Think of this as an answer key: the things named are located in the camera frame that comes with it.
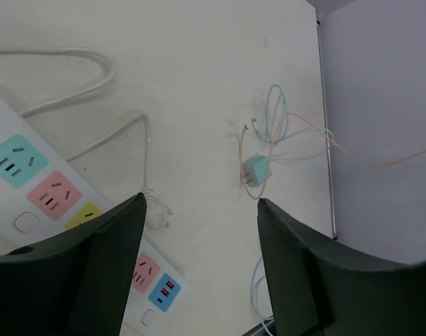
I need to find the blue charger cable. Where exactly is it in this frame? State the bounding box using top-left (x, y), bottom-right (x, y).
top-left (250, 255), bottom-right (276, 336)

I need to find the white multicolour power strip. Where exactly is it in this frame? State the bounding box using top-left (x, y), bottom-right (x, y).
top-left (0, 98), bottom-right (188, 335)

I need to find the pink charger cable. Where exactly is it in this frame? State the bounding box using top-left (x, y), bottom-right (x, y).
top-left (237, 111), bottom-right (426, 200)

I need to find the teal charger cable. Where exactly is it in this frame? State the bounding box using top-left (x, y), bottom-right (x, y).
top-left (260, 83), bottom-right (336, 162)

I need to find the white power strip cord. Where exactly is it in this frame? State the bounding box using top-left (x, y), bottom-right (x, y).
top-left (0, 48), bottom-right (174, 232)

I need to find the teal charger plug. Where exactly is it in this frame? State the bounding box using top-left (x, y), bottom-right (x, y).
top-left (241, 155), bottom-right (272, 188)

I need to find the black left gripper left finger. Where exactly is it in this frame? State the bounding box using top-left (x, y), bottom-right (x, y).
top-left (0, 193), bottom-right (147, 335)

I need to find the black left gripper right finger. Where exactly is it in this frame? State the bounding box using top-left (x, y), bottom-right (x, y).
top-left (257, 198), bottom-right (426, 335)

